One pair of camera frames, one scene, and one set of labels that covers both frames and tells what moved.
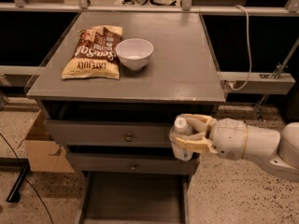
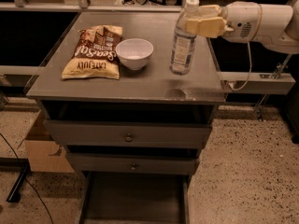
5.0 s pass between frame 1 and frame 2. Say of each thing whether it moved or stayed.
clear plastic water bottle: moved
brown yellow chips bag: stayed
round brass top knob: stayed
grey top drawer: stayed
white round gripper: moved
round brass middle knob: stayed
